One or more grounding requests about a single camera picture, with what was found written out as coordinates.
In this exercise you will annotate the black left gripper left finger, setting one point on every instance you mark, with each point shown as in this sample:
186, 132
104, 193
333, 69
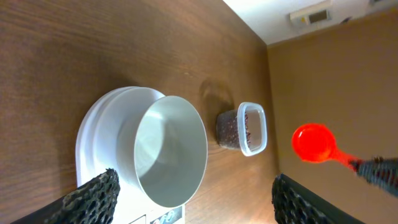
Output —
92, 203

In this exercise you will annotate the red adzuki beans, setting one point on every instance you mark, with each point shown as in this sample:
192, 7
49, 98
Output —
227, 132

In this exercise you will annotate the white bowl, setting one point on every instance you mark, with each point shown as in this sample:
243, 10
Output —
163, 151

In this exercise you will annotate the clear plastic container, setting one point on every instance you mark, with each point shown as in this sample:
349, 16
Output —
252, 126

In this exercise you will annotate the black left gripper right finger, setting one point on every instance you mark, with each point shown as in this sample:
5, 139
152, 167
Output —
293, 203

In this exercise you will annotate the white wall control panel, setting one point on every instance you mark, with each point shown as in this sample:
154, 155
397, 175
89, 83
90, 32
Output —
311, 15

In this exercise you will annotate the white digital kitchen scale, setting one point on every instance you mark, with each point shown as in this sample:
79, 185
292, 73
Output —
108, 127

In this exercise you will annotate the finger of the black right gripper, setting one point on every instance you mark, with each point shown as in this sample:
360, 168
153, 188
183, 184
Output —
378, 171

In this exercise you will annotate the red measuring scoop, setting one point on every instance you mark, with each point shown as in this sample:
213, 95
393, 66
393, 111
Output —
315, 143

